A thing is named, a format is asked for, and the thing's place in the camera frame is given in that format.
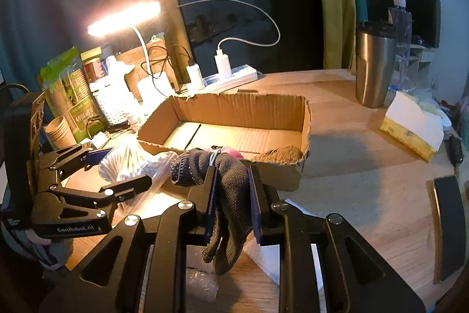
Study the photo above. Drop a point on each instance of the white perforated basket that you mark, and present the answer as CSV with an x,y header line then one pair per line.
x,y
111,102

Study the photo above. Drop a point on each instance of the jar with green lid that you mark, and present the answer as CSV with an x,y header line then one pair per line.
x,y
93,67

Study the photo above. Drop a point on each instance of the green bag of paper cups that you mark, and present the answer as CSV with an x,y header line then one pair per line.
x,y
71,89

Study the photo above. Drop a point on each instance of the cardboard box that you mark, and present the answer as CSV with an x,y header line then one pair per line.
x,y
234,111

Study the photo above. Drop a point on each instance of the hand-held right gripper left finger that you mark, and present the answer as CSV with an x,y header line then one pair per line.
x,y
210,201

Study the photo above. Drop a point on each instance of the black smartphone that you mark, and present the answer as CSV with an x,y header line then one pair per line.
x,y
449,225

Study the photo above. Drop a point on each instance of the yellow tissue pack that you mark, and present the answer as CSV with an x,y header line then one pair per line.
x,y
410,122

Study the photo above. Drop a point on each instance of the pink soft item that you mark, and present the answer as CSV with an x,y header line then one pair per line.
x,y
231,151

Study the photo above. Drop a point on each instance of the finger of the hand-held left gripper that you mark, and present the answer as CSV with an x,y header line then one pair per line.
x,y
124,188
96,155

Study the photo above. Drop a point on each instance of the dark grey knit glove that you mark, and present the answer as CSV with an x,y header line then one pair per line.
x,y
231,170

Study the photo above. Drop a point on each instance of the black monitor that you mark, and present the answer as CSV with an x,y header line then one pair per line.
x,y
417,16

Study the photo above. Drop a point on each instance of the white power strip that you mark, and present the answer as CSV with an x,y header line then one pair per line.
x,y
238,74

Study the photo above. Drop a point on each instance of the clear bag of cotton swabs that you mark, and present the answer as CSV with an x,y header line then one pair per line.
x,y
128,162

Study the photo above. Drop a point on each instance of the stack of brown paper cups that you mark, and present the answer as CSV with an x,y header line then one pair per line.
x,y
58,133

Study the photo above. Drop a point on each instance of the clear plastic water bottle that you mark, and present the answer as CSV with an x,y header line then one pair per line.
x,y
403,41

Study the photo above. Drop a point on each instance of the white plastic bottle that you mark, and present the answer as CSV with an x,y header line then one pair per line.
x,y
117,67

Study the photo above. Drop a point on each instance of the bubble wrap piece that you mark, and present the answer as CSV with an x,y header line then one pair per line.
x,y
201,285

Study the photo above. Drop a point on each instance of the white desk lamp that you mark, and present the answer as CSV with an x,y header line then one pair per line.
x,y
124,16

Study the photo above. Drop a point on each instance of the stainless steel tumbler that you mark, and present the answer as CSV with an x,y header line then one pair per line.
x,y
373,67

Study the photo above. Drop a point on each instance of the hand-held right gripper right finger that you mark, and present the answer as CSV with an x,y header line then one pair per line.
x,y
255,205

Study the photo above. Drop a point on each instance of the black car key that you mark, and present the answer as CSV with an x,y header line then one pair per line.
x,y
455,150

